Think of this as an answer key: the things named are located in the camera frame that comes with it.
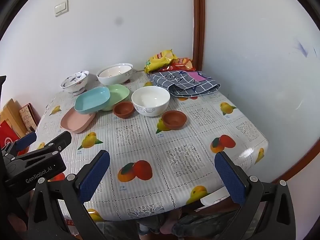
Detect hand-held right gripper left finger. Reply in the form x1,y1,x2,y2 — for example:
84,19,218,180
26,150,111,240

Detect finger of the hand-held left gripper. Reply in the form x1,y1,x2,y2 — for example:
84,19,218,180
0,131,37,156
12,131,72,161

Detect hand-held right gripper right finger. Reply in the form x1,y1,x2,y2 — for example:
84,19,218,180
214,151,297,240

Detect pink plate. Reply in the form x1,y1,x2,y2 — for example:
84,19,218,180
60,106,96,134

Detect light blue plate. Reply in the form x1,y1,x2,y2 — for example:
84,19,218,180
74,87,111,112

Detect small brown bowl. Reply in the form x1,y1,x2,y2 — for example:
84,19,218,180
113,101,135,118
162,110,187,130

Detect light green plate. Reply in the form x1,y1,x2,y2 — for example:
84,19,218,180
101,84,130,111

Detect white bowl with grey pattern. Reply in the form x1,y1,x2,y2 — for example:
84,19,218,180
131,86,171,117

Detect red paper bag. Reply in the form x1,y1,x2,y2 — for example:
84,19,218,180
0,120,30,155

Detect white plastic object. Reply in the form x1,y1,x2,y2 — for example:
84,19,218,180
200,186,232,205

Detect person's legs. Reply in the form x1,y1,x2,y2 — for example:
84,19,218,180
137,209,242,240

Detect blue patterned white bowl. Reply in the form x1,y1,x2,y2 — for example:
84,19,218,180
60,70,90,96

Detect fruit printed tablecloth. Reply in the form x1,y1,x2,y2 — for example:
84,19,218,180
29,70,269,222

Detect brown wooden baseboard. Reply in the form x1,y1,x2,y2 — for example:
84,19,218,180
271,115,320,184

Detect large white bowl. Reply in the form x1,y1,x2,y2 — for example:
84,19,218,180
97,63,133,86

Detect white bowl with orange print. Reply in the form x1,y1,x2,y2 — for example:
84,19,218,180
99,66,130,78

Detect grey checked cloth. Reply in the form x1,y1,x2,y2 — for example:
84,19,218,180
149,71,221,97

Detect red chip bag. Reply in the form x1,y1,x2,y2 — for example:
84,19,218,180
158,58,196,73

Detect yellow chip bag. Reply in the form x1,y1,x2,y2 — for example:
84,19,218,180
144,49,177,74

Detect cardboard boxes by wall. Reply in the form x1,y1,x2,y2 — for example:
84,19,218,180
1,99,28,137

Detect white light switch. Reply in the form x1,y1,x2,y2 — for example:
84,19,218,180
54,0,69,17

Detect brown wooden door frame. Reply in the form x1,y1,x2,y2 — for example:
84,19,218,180
192,0,205,71

